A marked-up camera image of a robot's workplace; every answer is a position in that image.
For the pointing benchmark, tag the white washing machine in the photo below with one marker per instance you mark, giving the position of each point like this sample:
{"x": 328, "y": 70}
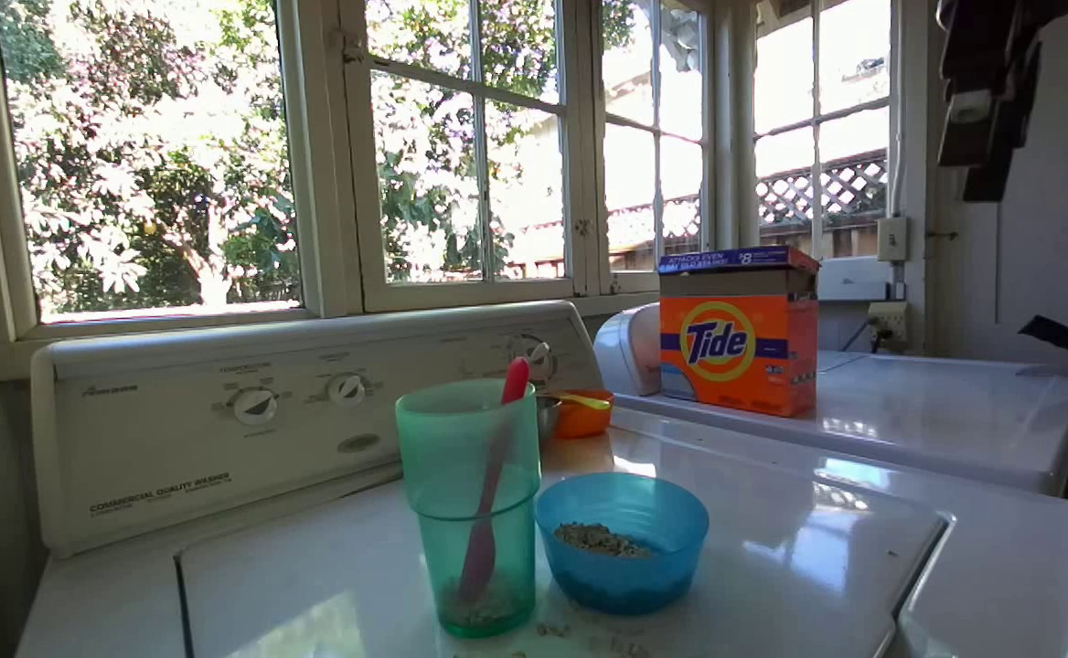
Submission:
{"x": 316, "y": 571}

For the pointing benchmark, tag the green translucent plastic cup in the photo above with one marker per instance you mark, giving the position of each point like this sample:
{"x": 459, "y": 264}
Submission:
{"x": 467, "y": 486}

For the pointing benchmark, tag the blue plastic bowl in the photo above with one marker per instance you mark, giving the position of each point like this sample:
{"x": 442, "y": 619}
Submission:
{"x": 620, "y": 579}

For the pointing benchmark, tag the white dryer machine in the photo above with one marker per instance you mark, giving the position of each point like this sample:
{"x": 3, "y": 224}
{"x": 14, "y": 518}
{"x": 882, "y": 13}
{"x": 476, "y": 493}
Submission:
{"x": 924, "y": 413}

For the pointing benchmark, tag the orange plastic bowl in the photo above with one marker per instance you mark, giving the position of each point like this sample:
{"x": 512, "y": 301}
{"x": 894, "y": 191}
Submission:
{"x": 584, "y": 423}

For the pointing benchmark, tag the brown grain food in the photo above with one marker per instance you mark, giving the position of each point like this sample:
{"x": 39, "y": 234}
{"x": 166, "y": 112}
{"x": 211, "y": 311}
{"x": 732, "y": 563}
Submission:
{"x": 601, "y": 537}

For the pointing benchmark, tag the wall power outlet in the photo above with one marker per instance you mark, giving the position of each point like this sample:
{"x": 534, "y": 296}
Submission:
{"x": 891, "y": 326}

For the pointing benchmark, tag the large washer timer dial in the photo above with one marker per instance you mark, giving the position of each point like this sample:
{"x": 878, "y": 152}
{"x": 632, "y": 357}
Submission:
{"x": 538, "y": 351}

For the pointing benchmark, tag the white box on wall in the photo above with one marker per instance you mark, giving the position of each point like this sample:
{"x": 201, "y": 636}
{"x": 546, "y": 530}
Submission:
{"x": 852, "y": 280}

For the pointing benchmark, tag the red plastic spoon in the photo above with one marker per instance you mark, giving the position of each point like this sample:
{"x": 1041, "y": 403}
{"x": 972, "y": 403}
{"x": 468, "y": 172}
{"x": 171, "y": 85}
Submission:
{"x": 483, "y": 525}

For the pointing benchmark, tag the wooden lattice fence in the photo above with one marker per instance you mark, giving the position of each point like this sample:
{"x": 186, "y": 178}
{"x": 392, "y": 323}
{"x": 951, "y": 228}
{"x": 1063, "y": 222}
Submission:
{"x": 850, "y": 186}

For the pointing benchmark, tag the wall light switch plate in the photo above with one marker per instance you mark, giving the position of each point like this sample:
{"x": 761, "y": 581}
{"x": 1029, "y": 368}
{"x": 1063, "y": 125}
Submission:
{"x": 894, "y": 237}

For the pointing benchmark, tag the orange Tide detergent box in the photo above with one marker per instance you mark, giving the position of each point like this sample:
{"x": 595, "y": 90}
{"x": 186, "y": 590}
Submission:
{"x": 738, "y": 348}

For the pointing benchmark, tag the white washer knob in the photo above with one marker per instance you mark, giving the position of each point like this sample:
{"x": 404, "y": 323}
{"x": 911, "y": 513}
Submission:
{"x": 348, "y": 389}
{"x": 254, "y": 403}

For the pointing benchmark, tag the white wooden window frame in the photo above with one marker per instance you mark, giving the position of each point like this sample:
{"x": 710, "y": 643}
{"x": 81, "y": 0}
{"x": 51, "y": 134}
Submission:
{"x": 328, "y": 185}

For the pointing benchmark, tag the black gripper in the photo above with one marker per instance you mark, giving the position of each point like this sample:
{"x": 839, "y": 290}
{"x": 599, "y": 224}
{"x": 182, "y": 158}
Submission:
{"x": 985, "y": 85}

